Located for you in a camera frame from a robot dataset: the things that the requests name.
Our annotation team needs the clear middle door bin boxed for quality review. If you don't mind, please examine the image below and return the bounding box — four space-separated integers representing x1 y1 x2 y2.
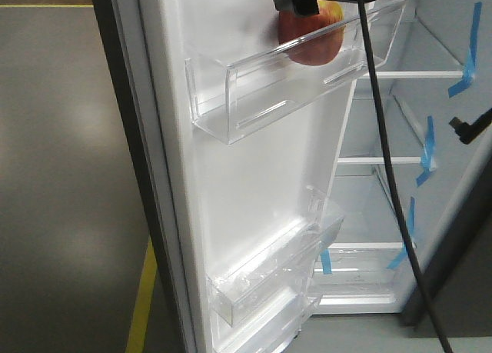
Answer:
208 186 344 327

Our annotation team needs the clear upper door bin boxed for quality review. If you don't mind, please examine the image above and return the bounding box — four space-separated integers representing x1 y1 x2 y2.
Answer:
184 0 410 145

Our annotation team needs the red yellow apple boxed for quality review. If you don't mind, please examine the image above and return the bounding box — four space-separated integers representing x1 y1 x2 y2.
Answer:
277 0 346 67

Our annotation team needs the clear lower door bin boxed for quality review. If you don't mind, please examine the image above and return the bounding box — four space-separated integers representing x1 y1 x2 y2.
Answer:
212 287 321 352

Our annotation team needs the clear door bin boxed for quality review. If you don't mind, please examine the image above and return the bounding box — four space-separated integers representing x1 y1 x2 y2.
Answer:
184 0 410 145
208 186 344 327
212 287 321 352

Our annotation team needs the open fridge door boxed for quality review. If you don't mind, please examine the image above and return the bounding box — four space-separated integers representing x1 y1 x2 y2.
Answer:
92 0 365 352

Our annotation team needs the fridge body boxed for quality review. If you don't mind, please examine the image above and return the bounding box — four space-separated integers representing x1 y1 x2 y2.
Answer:
315 0 491 326

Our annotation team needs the black camera cable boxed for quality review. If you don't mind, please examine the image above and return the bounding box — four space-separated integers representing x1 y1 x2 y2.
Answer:
355 0 454 353

